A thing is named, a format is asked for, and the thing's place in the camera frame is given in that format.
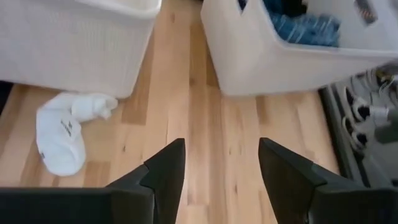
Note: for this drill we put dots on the blue plaid shirt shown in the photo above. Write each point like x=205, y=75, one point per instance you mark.
x=303, y=31

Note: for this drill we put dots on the person's black white sneaker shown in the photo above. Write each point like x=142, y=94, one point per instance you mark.
x=362, y=107

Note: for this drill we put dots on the white sock with print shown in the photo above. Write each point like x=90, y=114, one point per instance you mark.
x=59, y=140

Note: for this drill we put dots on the black aluminium frame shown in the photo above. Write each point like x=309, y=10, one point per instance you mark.
x=334, y=124

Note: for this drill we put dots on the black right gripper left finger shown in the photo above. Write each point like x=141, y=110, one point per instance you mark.
x=168, y=180

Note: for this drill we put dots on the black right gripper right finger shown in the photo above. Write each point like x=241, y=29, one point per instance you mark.
x=286, y=180

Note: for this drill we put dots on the white plastic bin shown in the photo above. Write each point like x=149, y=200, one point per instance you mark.
x=77, y=46
x=248, y=62

